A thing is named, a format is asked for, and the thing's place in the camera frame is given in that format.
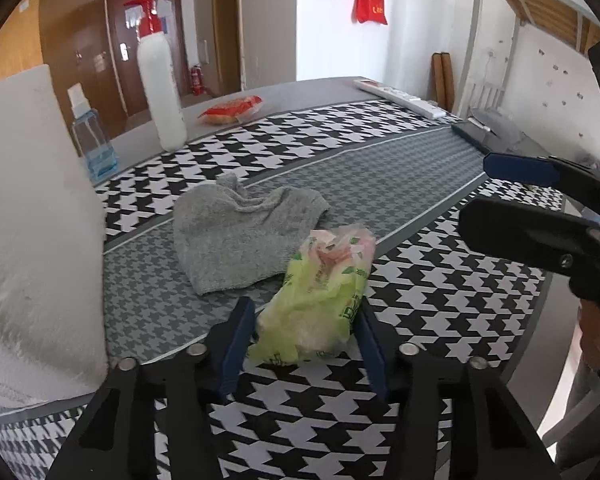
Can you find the green plastic bag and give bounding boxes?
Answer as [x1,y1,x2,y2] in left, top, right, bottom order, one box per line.
[248,224,376,366]

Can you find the grey sock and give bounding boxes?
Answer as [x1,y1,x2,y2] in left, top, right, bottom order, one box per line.
[173,172,329,295]

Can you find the person right hand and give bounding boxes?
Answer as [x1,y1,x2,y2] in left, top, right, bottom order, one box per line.
[579,299,600,370]

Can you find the black smartphone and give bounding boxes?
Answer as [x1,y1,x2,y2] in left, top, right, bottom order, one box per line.
[451,122,503,154]

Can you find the houndstooth table cloth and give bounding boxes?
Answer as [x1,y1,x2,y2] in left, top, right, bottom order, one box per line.
[0,98,566,480]

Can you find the white styrofoam box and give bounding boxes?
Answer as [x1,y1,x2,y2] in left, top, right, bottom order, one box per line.
[0,65,108,408]

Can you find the metal bunk bed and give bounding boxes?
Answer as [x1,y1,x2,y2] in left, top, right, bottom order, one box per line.
[455,0,600,139]

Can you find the white remote control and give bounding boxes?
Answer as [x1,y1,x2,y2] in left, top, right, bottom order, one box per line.
[353,78,448,119]

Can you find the blue spray bottle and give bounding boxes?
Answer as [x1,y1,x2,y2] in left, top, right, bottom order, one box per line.
[67,84,119,184]

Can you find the red snack packet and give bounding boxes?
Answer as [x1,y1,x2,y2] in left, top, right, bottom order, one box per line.
[198,96,263,125]

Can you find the red fire extinguisher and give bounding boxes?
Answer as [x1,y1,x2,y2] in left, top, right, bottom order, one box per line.
[190,65,204,96]

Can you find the white pump lotion bottle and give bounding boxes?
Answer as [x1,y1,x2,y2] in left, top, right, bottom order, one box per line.
[124,0,187,152]

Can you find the dark brown entrance door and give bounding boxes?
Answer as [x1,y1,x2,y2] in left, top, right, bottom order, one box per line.
[104,0,188,116]

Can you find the wooden wardrobe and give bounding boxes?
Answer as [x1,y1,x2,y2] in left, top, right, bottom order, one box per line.
[0,0,126,138]

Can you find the wooden slats against wall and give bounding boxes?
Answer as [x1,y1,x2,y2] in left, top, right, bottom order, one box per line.
[431,52,455,112]

